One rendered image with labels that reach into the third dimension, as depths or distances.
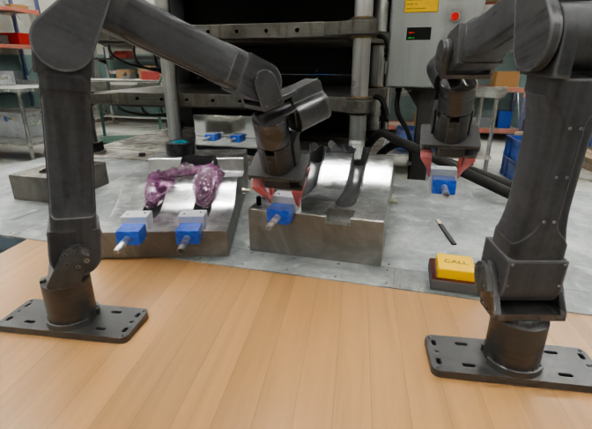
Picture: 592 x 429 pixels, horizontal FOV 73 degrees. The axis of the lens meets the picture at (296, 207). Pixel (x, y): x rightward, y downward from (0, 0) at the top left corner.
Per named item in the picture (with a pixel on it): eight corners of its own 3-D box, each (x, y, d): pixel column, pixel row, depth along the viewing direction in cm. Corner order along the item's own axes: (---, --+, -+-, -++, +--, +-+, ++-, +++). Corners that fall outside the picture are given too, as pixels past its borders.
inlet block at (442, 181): (459, 210, 71) (462, 181, 69) (429, 208, 72) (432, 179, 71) (453, 192, 83) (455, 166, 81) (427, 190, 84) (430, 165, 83)
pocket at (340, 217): (351, 237, 74) (352, 218, 73) (323, 234, 76) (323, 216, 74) (354, 228, 79) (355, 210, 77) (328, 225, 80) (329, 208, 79)
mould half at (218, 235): (228, 256, 79) (225, 203, 75) (93, 258, 78) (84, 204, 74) (248, 183, 126) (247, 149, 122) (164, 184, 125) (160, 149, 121)
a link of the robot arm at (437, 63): (413, 80, 76) (428, 15, 68) (458, 80, 76) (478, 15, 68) (426, 114, 68) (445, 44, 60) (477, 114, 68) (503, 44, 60)
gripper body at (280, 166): (258, 158, 75) (250, 126, 70) (311, 162, 73) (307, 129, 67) (247, 182, 71) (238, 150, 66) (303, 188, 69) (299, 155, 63)
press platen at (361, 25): (383, 79, 131) (388, 14, 125) (58, 76, 163) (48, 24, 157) (394, 73, 207) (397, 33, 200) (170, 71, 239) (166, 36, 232)
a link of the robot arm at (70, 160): (99, 255, 61) (90, 22, 52) (102, 274, 55) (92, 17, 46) (52, 259, 58) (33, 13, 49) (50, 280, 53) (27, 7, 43)
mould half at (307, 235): (381, 266, 75) (386, 197, 70) (249, 250, 81) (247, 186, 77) (392, 189, 120) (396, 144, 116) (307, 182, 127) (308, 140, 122)
